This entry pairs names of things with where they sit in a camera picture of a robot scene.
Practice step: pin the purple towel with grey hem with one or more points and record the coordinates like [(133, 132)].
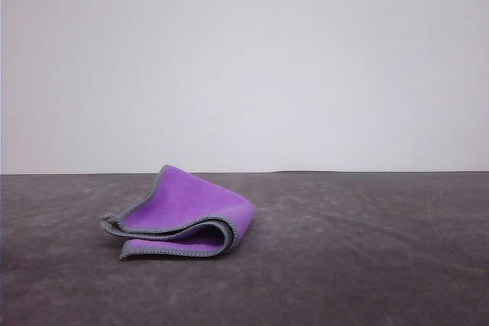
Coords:
[(191, 196)]

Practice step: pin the grey table cloth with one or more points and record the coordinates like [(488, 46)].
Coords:
[(76, 284)]

